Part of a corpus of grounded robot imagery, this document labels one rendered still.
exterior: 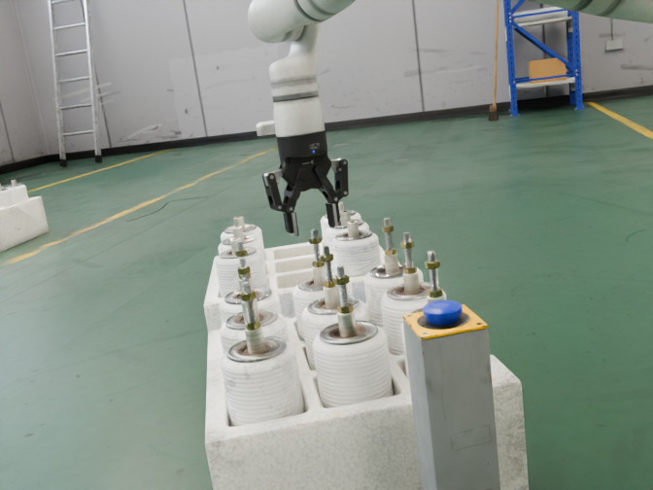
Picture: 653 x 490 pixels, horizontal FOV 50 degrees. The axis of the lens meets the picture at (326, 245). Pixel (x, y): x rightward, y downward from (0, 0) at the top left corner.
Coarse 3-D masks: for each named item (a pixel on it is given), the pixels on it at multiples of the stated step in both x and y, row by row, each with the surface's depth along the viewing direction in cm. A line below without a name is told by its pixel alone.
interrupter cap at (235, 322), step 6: (240, 312) 101; (258, 312) 101; (264, 312) 100; (270, 312) 100; (276, 312) 99; (228, 318) 99; (234, 318) 99; (240, 318) 99; (264, 318) 98; (270, 318) 98; (276, 318) 97; (228, 324) 97; (234, 324) 97; (240, 324) 97; (264, 324) 95; (240, 330) 95
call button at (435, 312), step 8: (432, 304) 72; (440, 304) 71; (448, 304) 71; (456, 304) 71; (424, 312) 71; (432, 312) 70; (440, 312) 69; (448, 312) 69; (456, 312) 70; (432, 320) 70; (440, 320) 70; (448, 320) 70; (456, 320) 70
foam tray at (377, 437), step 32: (288, 320) 118; (512, 384) 85; (224, 416) 86; (288, 416) 84; (320, 416) 83; (352, 416) 83; (384, 416) 83; (512, 416) 86; (224, 448) 81; (256, 448) 82; (288, 448) 82; (320, 448) 83; (352, 448) 84; (384, 448) 84; (416, 448) 85; (512, 448) 87; (224, 480) 82; (256, 480) 83; (288, 480) 83; (320, 480) 84; (352, 480) 85; (384, 480) 85; (416, 480) 86; (512, 480) 88
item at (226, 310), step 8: (272, 296) 109; (224, 304) 108; (232, 304) 107; (240, 304) 106; (264, 304) 106; (272, 304) 107; (224, 312) 107; (232, 312) 106; (280, 312) 110; (224, 320) 108
